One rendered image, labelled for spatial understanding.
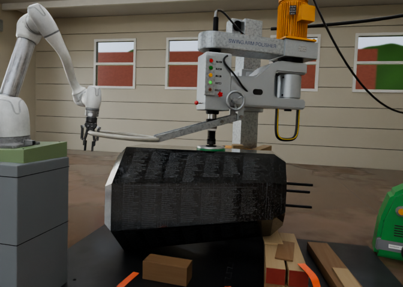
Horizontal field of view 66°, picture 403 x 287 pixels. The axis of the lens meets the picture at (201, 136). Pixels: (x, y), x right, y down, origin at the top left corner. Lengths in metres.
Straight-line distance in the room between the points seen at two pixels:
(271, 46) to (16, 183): 1.90
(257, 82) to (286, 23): 0.54
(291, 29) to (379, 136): 6.42
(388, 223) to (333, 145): 5.72
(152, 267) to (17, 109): 1.23
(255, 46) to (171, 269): 1.66
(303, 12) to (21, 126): 2.08
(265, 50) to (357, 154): 6.47
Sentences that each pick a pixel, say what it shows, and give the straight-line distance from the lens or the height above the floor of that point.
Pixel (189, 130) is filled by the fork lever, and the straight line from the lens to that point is 2.25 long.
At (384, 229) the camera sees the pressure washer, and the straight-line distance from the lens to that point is 2.95.
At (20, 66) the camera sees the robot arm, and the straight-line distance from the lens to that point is 2.21.
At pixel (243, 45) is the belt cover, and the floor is 1.61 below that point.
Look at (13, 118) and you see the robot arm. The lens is 1.94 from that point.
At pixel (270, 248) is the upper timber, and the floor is 0.20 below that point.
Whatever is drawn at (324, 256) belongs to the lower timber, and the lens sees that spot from 2.59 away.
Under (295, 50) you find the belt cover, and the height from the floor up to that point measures 1.62.
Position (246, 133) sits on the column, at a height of 0.93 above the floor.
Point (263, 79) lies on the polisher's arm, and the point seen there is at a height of 1.38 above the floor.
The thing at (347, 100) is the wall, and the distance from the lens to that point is 8.58.
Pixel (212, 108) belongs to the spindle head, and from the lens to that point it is 2.25.
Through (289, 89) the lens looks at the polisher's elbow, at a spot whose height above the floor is 1.32.
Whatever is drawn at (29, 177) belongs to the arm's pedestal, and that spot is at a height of 0.73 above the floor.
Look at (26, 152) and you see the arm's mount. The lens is 1.82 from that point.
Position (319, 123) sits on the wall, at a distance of 8.45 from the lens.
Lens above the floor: 1.05
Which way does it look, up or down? 3 degrees down
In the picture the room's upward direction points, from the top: 2 degrees clockwise
